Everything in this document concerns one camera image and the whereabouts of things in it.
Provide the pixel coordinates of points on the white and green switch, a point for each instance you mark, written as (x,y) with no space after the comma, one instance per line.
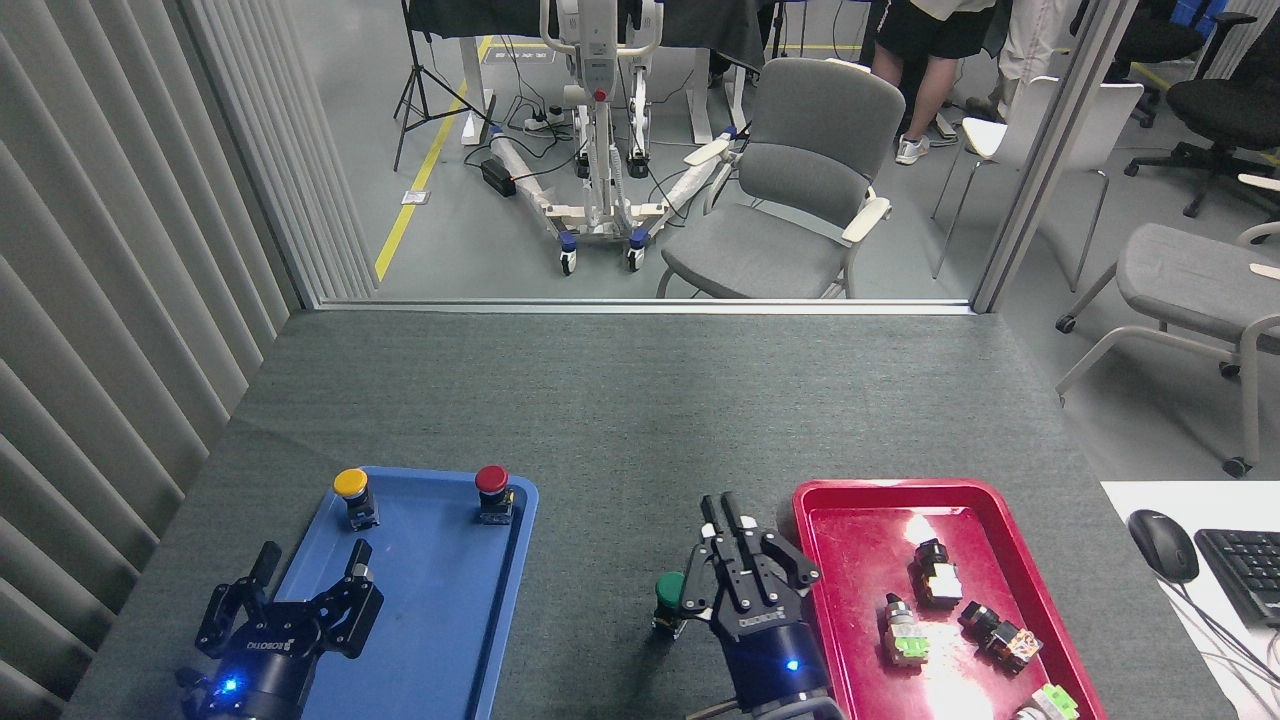
(1052,702)

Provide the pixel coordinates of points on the person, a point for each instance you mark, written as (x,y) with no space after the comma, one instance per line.
(1030,40)
(935,35)

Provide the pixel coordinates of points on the silver and green switch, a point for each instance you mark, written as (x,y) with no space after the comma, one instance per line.
(905,635)

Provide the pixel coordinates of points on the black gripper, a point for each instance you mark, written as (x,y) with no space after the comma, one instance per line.
(770,660)
(265,670)

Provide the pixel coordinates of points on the black computer mouse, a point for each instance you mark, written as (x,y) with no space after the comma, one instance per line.
(1162,545)

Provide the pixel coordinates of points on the silver post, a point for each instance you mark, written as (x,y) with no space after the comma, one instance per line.
(1050,150)

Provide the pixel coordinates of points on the white power strip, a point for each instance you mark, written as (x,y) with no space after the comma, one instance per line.
(540,123)

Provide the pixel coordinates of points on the black power adapter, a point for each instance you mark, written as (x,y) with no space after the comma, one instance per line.
(497,177)

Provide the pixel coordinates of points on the red plastic tray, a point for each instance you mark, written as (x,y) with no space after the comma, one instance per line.
(860,560)

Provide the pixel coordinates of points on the black keyboard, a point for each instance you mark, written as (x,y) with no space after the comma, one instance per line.
(1248,575)

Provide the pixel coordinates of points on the black tripod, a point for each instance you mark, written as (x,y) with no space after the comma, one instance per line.
(417,85)

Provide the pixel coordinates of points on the white plastic chair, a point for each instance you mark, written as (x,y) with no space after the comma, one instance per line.
(1105,120)

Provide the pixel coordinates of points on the white wheeled stand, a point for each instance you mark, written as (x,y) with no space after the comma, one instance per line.
(600,150)

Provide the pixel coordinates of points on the red push button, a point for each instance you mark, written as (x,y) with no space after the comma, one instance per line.
(491,479)

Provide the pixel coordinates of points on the yellow push button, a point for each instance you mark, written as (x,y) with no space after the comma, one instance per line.
(351,483)

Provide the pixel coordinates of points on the grey armchair with pale arms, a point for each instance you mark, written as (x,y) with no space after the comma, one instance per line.
(800,180)

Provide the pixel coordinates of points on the black office chair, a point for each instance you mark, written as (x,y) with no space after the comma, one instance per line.
(1225,110)
(1150,40)

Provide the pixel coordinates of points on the green push button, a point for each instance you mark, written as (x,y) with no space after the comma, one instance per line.
(668,590)

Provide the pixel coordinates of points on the black and orange switch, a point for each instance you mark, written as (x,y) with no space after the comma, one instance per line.
(1002,637)

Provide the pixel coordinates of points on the floor socket plate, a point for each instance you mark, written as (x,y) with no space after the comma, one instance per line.
(415,197)

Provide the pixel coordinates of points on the black and white switch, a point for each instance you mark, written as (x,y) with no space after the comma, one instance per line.
(940,580)

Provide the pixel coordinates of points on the grey chair on castors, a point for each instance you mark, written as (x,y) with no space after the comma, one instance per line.
(1190,275)

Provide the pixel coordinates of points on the blue plastic tray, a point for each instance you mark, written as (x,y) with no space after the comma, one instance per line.
(450,600)

